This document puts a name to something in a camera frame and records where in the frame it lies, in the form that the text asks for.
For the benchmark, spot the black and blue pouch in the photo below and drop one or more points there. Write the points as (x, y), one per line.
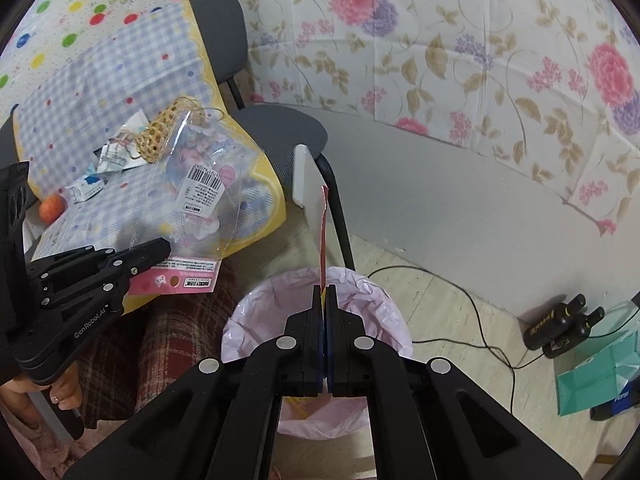
(617, 402)

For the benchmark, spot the small blue white carton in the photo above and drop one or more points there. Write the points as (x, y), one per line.
(85, 189)

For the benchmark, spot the teal paper bag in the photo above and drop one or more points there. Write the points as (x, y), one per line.
(590, 380)

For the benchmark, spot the person's left hand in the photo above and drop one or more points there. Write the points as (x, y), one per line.
(66, 390)

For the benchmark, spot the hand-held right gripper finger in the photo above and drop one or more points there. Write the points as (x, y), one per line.
(331, 350)
(320, 350)

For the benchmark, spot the grey office chair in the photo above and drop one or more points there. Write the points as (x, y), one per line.
(282, 130)

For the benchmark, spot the white foam block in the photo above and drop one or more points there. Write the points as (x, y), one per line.
(300, 175)

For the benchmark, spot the small woven bamboo basket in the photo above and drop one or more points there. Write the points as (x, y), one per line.
(160, 131)

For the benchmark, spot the crumpled white wrapper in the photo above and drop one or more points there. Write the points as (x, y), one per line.
(114, 156)

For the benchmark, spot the red apple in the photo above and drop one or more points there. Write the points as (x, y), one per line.
(52, 209)

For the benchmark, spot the torn teal white wrapper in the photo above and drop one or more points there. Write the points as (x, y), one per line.
(132, 124)

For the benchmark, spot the waste bin with pink liner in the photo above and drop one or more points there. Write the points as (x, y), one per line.
(372, 300)

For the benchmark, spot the clear plastic toy package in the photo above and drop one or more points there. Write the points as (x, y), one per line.
(205, 185)

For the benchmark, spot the person's red plaid pants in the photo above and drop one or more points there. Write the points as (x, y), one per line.
(170, 340)

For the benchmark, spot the floral plastic sheet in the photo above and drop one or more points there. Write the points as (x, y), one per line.
(450, 60)

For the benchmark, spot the black handheld radio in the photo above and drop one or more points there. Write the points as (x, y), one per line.
(575, 335)
(550, 325)

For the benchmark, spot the blue checked cloth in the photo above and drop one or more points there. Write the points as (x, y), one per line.
(100, 85)

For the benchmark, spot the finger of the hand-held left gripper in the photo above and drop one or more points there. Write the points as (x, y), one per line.
(85, 330)
(145, 252)

